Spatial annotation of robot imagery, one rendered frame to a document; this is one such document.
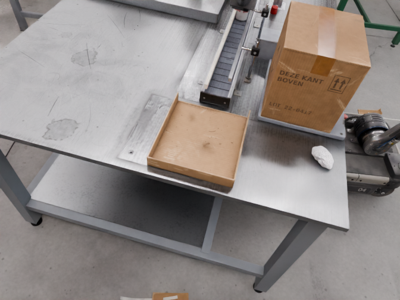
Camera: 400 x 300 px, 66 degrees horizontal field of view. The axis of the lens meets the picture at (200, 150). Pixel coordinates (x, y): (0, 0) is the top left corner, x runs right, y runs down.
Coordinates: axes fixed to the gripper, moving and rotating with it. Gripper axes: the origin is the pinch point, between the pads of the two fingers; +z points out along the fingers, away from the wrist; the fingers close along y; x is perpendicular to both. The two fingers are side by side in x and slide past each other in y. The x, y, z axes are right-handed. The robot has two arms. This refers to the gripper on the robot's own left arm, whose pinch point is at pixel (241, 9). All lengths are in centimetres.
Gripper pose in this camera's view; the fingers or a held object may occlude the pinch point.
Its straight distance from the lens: 149.1
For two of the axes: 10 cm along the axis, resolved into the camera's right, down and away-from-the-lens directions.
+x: -2.6, 9.6, 0.0
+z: 0.7, 0.2, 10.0
